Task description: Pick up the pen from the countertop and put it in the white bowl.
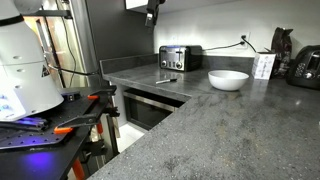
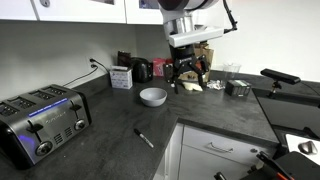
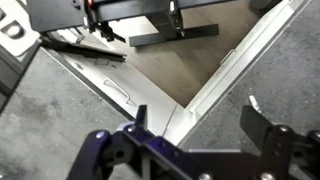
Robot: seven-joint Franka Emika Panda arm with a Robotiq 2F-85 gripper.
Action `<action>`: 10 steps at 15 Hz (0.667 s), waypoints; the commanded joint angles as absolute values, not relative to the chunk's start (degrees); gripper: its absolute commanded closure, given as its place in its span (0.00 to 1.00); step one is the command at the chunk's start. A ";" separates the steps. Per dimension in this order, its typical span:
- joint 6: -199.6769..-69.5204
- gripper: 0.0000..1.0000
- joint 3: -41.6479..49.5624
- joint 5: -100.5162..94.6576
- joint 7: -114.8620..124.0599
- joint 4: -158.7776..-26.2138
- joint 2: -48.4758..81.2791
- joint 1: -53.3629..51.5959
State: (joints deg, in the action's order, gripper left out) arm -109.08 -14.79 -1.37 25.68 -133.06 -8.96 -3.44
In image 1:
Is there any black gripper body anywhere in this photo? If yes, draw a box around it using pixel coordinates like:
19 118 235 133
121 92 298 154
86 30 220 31
146 0 166 17

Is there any white ceramic bowl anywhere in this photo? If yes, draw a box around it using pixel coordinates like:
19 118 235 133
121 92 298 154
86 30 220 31
207 69 250 92

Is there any black countertop appliance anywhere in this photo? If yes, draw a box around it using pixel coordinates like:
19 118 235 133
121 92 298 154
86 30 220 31
285 44 320 91

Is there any stainless steel refrigerator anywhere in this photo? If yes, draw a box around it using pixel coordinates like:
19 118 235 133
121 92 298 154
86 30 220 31
69 0 156 88

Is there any stainless steel toaster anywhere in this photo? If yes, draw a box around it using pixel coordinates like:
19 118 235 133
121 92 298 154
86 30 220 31
158 44 204 73

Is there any built-in black oven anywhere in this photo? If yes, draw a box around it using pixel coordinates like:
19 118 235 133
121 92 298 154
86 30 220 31
122 87 186 132

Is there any black horizontal shelf bar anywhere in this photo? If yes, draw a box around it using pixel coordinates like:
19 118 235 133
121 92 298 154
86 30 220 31
23 9 73 20

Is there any small black box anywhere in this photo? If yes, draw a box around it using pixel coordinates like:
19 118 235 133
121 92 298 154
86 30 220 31
61 91 82 103

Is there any white printed carton box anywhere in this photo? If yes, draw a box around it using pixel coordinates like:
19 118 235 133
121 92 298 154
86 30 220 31
251 51 277 81

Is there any dark brown foil bag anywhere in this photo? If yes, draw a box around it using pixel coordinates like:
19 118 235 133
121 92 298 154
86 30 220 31
270 26 295 80

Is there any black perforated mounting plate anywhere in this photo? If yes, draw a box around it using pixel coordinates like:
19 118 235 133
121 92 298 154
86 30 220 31
0 95 112 152

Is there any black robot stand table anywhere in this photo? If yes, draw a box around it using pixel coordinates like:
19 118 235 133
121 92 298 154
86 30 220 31
0 86 116 180

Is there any black toaster power cord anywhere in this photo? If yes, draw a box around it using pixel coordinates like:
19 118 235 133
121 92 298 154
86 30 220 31
201 40 246 52

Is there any thin black hanging cable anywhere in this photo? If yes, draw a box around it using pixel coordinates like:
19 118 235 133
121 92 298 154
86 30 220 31
61 0 78 88

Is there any black clamp with orange handle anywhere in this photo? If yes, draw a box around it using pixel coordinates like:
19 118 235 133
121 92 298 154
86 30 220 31
52 105 121 136
86 84 118 105

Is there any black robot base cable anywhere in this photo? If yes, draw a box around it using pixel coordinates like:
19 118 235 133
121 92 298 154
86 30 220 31
47 63 102 77

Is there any white wall outlet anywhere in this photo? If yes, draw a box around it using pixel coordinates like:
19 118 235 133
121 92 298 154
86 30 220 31
237 31 252 50

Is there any black appliance power cord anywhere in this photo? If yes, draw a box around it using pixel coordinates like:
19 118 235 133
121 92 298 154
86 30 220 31
240 35 258 54

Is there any black cable bundle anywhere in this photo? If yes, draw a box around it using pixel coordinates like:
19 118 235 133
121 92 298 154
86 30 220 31
0 115 50 133

